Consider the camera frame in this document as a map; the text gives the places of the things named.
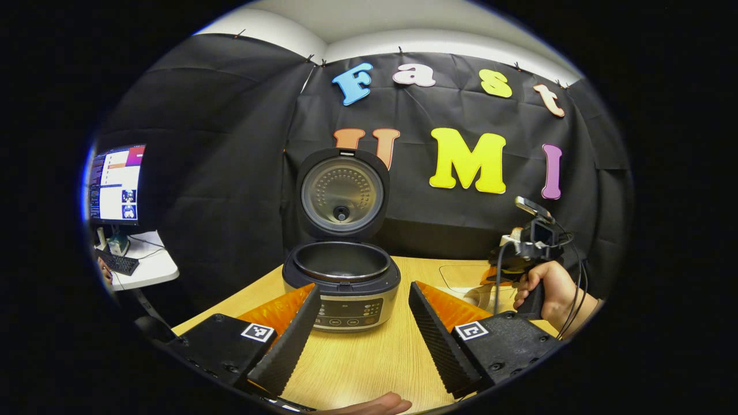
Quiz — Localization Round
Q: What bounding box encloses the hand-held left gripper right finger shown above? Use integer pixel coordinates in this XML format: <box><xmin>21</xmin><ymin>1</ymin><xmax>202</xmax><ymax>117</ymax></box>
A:
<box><xmin>409</xmin><ymin>281</ymin><xmax>563</xmax><ymax>399</ymax></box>

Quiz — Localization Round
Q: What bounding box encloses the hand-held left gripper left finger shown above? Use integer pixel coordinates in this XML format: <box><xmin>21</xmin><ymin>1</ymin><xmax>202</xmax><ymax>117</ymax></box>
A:
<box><xmin>164</xmin><ymin>284</ymin><xmax>322</xmax><ymax>398</ymax></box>

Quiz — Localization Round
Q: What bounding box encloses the black and silver rice cooker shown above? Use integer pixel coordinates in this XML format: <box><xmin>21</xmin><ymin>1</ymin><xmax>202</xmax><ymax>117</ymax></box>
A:
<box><xmin>282</xmin><ymin>148</ymin><xmax>401</xmax><ymax>333</ymax></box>

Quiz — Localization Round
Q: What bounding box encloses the clear plastic container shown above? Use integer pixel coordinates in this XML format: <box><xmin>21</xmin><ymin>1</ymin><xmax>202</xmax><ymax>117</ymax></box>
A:
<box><xmin>439</xmin><ymin>264</ymin><xmax>519</xmax><ymax>312</ymax></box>

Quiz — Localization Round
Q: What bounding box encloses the white side table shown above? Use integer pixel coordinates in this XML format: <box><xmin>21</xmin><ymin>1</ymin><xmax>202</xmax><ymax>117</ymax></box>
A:
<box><xmin>95</xmin><ymin>231</ymin><xmax>179</xmax><ymax>292</ymax></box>

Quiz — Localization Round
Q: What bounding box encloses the black backdrop cloth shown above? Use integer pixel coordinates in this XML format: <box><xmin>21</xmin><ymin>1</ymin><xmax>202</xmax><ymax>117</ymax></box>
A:
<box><xmin>86</xmin><ymin>33</ymin><xmax>635</xmax><ymax>323</ymax></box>

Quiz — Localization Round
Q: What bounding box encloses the black keyboard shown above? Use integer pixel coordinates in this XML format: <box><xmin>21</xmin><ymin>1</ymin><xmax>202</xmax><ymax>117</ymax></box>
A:
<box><xmin>95</xmin><ymin>248</ymin><xmax>140</xmax><ymax>276</ymax></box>

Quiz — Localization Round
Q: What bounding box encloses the computer monitor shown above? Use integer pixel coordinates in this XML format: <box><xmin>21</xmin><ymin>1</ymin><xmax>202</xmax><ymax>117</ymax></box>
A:
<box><xmin>88</xmin><ymin>144</ymin><xmax>146</xmax><ymax>254</ymax></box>

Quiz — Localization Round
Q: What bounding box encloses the thick black gripper cable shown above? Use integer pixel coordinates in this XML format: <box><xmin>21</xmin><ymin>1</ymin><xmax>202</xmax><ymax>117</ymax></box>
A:
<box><xmin>494</xmin><ymin>241</ymin><xmax>514</xmax><ymax>315</ymax></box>

